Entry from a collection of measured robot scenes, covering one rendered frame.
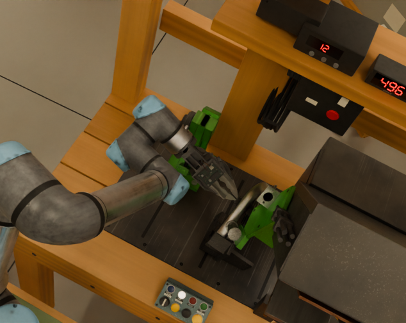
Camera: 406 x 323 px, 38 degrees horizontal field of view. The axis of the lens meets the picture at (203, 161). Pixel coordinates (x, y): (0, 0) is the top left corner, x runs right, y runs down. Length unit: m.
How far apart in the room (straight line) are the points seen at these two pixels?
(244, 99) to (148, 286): 0.62
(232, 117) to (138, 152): 0.51
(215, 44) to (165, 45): 1.65
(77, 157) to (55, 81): 1.32
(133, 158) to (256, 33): 0.42
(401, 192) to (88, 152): 0.97
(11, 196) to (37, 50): 2.27
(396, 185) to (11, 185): 1.06
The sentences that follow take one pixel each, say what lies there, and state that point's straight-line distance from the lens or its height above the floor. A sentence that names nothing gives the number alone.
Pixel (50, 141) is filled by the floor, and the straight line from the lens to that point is 2.99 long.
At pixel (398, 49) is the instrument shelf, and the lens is 1.59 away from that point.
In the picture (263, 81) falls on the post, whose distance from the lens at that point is 1.69.
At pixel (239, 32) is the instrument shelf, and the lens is 1.44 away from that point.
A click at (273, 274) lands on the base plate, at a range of 1.84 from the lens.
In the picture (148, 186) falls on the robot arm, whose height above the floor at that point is 1.39.
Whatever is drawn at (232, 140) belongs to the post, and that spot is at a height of 0.96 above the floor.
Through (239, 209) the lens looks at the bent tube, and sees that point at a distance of 1.73.
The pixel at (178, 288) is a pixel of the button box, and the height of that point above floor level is 0.96.
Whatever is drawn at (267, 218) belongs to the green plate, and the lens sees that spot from 1.56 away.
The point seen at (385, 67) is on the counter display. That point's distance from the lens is 1.45.
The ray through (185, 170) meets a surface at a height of 1.00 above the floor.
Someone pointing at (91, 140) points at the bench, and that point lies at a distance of 1.97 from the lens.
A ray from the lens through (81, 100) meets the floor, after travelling 3.13.
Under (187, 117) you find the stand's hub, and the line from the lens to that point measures 1.72.
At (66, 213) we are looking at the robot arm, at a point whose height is 1.55.
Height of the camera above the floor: 2.55
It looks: 57 degrees down
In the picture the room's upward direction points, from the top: 22 degrees clockwise
